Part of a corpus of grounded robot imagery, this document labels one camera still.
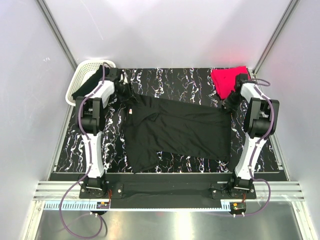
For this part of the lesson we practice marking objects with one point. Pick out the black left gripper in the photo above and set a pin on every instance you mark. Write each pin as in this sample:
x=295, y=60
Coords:
x=129, y=92

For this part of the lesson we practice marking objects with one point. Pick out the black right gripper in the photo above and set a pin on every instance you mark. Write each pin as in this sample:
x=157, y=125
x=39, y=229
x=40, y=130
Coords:
x=232, y=108

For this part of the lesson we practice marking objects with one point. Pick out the black t shirt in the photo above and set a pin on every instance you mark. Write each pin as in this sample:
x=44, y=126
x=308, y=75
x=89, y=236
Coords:
x=90, y=84
x=154, y=125

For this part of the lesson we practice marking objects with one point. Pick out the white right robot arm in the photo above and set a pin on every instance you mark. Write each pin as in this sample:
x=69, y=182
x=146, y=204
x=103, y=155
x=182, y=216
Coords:
x=259, y=124

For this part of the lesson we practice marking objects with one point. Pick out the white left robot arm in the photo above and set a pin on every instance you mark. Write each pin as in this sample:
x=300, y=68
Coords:
x=91, y=121

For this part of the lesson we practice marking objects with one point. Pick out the folded pink t shirt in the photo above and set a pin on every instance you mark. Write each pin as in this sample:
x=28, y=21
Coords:
x=224, y=80

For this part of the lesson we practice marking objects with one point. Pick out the black t shirt in basket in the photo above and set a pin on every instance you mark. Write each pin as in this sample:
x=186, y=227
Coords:
x=90, y=84

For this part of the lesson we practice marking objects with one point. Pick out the white plastic basket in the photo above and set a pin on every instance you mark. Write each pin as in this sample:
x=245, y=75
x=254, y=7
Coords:
x=82, y=73

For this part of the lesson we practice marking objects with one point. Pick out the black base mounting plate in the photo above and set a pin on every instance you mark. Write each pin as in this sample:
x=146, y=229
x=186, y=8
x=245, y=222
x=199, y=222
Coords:
x=149, y=202

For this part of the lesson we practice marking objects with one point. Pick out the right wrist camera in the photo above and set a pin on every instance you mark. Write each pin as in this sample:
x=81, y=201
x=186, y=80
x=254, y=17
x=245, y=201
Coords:
x=241, y=79

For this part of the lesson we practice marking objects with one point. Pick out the left aluminium corner post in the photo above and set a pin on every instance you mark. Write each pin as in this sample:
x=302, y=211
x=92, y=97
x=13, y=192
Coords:
x=44, y=8

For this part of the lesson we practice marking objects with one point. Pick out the aluminium corner post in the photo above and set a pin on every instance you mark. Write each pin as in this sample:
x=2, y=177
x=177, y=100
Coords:
x=292, y=5
x=44, y=8

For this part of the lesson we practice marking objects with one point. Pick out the right aluminium corner post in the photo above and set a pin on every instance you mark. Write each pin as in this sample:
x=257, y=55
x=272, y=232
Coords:
x=292, y=5

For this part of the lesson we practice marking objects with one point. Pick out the aluminium frame rail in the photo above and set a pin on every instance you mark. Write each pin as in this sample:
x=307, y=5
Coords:
x=279, y=190

